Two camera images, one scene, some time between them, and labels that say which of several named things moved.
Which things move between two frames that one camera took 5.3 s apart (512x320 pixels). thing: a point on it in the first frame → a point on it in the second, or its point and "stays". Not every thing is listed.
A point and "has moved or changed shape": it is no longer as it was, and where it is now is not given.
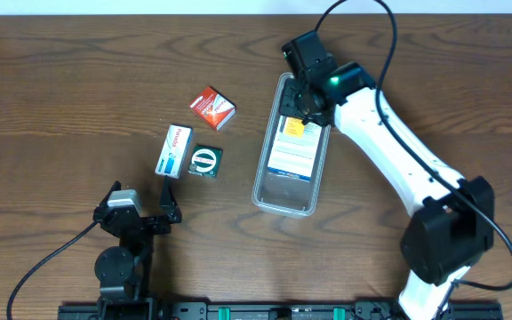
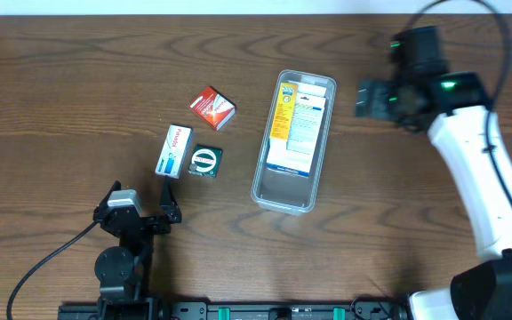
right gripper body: [292, 99] → [367, 98]
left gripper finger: [170, 207] stays
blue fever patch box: [295, 156] stays
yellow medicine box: [294, 127] has moved or changed shape
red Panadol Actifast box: [216, 108] stays
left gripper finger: [116, 186] stays
